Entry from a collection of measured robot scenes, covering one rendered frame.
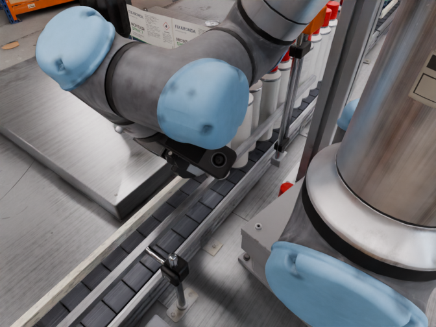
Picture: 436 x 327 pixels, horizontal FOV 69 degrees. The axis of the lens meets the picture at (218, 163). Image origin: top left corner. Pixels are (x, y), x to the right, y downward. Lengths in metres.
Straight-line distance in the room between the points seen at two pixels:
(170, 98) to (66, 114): 0.65
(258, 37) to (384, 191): 0.20
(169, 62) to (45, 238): 0.50
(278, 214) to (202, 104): 0.32
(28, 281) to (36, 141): 0.32
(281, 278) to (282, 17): 0.23
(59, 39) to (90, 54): 0.04
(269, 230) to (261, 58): 0.27
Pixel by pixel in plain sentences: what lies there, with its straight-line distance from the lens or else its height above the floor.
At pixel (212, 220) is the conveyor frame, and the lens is 0.58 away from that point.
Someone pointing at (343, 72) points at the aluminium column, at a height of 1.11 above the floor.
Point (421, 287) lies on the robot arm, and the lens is 0.25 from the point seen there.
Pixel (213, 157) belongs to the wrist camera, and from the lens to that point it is 0.43.
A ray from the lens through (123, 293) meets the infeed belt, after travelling 0.54.
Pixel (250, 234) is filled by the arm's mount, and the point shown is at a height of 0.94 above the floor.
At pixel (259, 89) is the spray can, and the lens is 0.60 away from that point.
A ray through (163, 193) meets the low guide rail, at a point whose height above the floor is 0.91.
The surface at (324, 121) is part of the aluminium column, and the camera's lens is 0.61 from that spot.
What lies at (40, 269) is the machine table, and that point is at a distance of 0.67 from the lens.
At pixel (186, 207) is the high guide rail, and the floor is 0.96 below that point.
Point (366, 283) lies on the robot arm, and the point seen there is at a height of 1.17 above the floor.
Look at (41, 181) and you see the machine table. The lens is 0.81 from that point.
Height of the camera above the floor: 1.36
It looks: 46 degrees down
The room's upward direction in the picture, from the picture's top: straight up
